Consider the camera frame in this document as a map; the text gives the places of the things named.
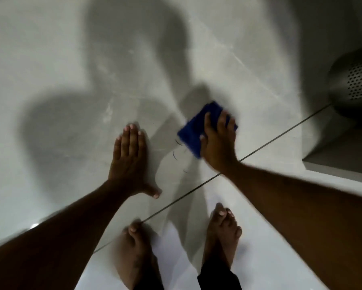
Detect person's left hand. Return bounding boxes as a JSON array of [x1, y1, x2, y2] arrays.
[[108, 124, 163, 199]]

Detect person's right hand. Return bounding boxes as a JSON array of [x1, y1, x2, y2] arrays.
[[199, 110, 239, 176]]

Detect blue cleaning sponge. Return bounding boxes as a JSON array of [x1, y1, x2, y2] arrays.
[[177, 101, 238, 159]]

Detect person's left forearm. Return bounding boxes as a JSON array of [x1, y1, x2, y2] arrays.
[[0, 179, 130, 290]]

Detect person's right forearm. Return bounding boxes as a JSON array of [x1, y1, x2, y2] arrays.
[[226, 161, 362, 290]]

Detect person's left foot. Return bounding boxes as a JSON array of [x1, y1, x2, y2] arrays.
[[116, 220, 158, 290]]

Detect person's foot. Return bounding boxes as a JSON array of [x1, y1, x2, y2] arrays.
[[116, 220, 158, 290], [201, 203, 243, 270]]

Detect person's right foot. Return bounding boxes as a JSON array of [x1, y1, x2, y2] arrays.
[[201, 203, 243, 270]]

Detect black trousers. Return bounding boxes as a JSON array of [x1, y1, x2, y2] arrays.
[[134, 255, 242, 290]]

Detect perforated steel bin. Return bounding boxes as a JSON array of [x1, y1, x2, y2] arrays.
[[327, 45, 362, 122]]

